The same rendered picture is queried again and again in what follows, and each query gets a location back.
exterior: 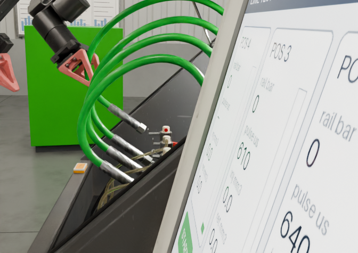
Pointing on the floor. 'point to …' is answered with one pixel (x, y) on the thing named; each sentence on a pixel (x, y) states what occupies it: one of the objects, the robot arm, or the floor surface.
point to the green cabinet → (65, 91)
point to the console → (200, 115)
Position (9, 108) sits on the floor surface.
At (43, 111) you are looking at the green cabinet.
